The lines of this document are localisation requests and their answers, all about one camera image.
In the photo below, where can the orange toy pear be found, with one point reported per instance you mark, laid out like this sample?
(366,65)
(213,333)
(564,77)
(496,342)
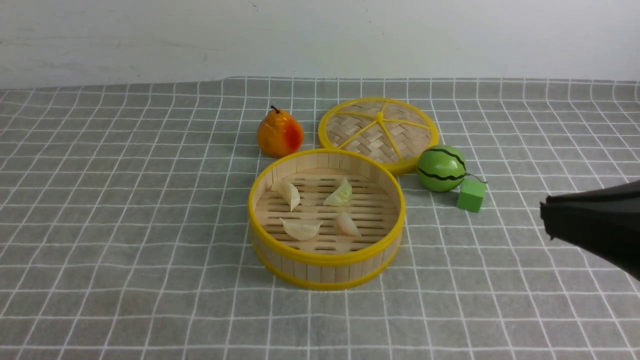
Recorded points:
(279,134)

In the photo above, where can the green toy cube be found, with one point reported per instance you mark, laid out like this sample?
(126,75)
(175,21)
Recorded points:
(471,195)

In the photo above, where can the pale green dumpling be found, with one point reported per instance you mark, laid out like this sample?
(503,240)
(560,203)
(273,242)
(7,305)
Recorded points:
(341,196)

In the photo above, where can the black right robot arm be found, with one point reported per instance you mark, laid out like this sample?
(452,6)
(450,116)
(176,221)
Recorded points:
(604,222)

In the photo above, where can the woven bamboo steamer lid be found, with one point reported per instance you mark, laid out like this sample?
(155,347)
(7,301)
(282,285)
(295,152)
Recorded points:
(390,132)

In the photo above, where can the bamboo steamer tray yellow rim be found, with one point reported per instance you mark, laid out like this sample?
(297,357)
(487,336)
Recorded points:
(332,260)

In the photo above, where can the green toy watermelon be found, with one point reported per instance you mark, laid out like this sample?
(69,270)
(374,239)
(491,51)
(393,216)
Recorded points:
(441,168)

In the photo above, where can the white dumpling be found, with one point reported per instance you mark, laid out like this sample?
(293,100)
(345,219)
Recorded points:
(288,192)
(300,230)
(346,225)

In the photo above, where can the grey checked tablecloth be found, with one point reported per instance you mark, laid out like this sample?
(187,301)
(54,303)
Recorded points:
(124,227)

